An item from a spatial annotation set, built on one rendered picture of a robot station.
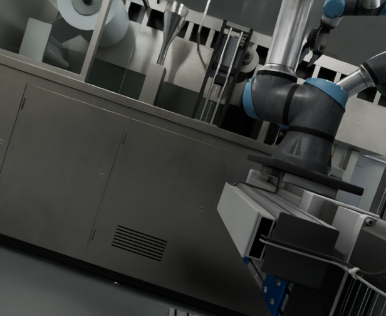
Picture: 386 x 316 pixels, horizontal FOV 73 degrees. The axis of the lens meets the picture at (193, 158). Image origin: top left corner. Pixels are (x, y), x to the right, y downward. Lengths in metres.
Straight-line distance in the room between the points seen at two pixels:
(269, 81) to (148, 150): 0.67
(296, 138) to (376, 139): 1.52
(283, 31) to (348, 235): 0.55
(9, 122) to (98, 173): 0.47
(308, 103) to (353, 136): 1.41
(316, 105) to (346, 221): 0.34
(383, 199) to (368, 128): 1.51
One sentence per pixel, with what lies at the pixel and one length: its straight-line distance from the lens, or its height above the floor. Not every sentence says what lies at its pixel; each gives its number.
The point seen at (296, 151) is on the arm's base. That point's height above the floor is 0.85.
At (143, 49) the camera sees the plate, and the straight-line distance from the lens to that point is 1.95.
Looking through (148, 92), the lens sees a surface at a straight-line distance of 1.59.
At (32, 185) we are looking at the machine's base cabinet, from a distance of 1.44.
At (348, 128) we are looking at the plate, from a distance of 2.10.
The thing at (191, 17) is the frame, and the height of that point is 1.61.
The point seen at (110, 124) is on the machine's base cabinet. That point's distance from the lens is 1.28.
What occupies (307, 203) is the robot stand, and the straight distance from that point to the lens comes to 0.52.
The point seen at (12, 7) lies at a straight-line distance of 1.66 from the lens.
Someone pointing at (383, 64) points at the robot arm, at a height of 1.25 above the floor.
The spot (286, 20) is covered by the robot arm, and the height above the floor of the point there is 1.18.
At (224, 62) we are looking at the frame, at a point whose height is 1.25.
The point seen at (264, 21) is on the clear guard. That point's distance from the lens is 2.01.
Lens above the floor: 0.79
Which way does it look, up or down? 3 degrees down
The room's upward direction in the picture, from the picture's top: 19 degrees clockwise
